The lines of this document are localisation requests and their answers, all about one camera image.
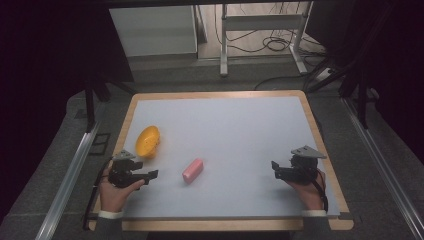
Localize white metal stand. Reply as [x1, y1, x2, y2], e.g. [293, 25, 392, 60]
[219, 1, 315, 78]

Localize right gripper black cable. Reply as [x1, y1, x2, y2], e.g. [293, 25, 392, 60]
[311, 168, 330, 214]

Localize white mat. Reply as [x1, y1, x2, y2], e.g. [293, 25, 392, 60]
[120, 96, 341, 220]

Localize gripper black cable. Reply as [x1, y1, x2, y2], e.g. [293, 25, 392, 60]
[311, 168, 330, 214]
[81, 159, 113, 231]

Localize yellow-orange fruit toy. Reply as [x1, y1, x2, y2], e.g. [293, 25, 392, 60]
[134, 125, 162, 160]

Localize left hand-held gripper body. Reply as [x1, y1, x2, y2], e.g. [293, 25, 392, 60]
[107, 149, 147, 189]

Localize aluminium rail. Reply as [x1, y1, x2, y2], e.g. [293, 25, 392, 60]
[342, 97, 424, 240]
[34, 121, 102, 240]

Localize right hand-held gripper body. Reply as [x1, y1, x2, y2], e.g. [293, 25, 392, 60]
[278, 144, 328, 186]

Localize black tripod stand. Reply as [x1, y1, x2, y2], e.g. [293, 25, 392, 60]
[301, 3, 394, 130]
[83, 63, 138, 134]

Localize wooden table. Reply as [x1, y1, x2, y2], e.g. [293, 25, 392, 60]
[89, 89, 355, 232]

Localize grey cabinet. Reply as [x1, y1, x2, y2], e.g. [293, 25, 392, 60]
[109, 4, 199, 58]

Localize person's left hand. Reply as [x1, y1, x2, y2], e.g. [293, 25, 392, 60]
[98, 166, 146, 214]

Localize pink cylindrical block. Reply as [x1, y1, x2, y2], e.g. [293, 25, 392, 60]
[181, 157, 205, 185]

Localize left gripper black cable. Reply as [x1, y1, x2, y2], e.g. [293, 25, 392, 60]
[81, 159, 113, 231]

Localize black floor cables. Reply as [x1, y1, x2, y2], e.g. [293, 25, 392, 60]
[214, 2, 331, 92]

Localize person's right hand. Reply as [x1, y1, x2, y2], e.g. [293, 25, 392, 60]
[285, 169, 327, 213]

